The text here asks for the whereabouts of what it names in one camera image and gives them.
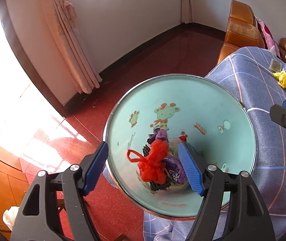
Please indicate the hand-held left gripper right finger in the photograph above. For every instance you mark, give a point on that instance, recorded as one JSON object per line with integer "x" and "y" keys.
{"x": 190, "y": 170}

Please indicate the pink tied curtain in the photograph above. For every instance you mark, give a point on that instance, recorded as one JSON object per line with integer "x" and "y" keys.
{"x": 67, "y": 42}

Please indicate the yellow crumpled paper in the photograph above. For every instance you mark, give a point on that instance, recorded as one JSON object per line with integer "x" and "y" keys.
{"x": 282, "y": 76}

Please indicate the narrow pink curtain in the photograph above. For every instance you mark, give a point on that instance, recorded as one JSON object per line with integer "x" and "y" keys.
{"x": 186, "y": 2}

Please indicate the translucent plastic bag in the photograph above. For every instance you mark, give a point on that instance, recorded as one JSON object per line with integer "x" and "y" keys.
{"x": 174, "y": 145}

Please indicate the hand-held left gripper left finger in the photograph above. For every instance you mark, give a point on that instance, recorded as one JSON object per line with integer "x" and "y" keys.
{"x": 95, "y": 168}

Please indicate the small purple wrapper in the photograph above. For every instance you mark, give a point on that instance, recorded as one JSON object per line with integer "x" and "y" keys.
{"x": 161, "y": 135}

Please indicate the red printed plastic bag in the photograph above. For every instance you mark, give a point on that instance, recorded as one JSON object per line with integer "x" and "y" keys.
{"x": 183, "y": 138}

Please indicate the purple snack wrapper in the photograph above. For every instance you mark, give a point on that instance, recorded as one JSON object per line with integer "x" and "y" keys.
{"x": 175, "y": 168}

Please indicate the wooden chair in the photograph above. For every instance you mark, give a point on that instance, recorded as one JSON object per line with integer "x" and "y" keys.
{"x": 60, "y": 207}

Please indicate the mint green cartoon trash bin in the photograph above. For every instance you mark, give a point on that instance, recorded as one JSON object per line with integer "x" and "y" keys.
{"x": 195, "y": 100}

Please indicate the brown leather armchair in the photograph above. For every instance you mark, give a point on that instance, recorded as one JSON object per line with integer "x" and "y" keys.
{"x": 240, "y": 30}

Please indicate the small gold snack packet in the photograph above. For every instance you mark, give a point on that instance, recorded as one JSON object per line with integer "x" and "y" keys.
{"x": 275, "y": 65}

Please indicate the blue plaid tablecloth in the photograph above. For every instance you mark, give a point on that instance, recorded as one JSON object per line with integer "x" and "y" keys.
{"x": 258, "y": 85}

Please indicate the white crumpled tissue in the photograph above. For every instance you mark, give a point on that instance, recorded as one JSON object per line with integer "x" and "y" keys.
{"x": 11, "y": 216}

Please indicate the pink floral cushion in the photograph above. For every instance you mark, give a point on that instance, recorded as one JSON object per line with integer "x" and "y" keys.
{"x": 267, "y": 30}

